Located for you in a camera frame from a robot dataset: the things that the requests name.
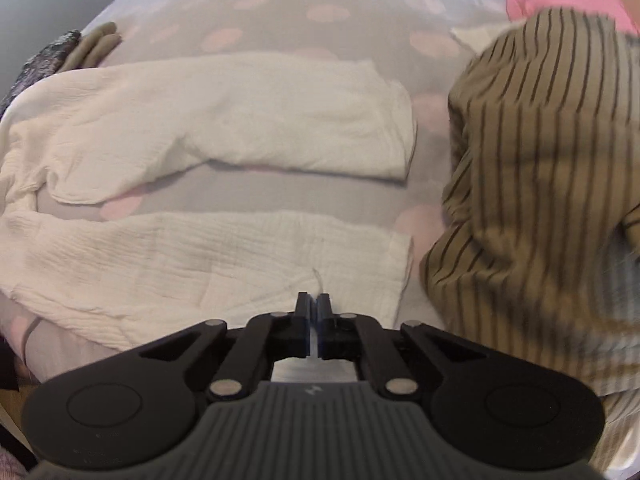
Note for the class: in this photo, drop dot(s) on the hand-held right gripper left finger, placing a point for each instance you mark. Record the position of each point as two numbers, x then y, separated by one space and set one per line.
302 330

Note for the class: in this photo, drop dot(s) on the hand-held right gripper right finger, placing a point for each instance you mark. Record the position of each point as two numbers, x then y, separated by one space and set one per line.
327 330

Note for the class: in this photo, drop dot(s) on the white crinkled pants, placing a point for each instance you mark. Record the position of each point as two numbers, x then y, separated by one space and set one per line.
225 115

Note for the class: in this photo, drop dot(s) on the tan striped garment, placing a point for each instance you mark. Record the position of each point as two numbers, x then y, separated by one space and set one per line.
535 185

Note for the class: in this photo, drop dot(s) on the white crinkled top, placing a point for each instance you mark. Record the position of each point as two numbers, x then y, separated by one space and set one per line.
475 37

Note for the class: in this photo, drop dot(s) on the bed with polka dot sheet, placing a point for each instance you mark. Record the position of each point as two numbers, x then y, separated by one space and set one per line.
325 15

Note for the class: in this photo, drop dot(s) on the beige folded cloth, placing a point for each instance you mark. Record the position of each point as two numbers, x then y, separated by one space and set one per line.
95 45

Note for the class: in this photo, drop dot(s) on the dark speckled cloth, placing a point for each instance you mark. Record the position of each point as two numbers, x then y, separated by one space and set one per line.
40 65

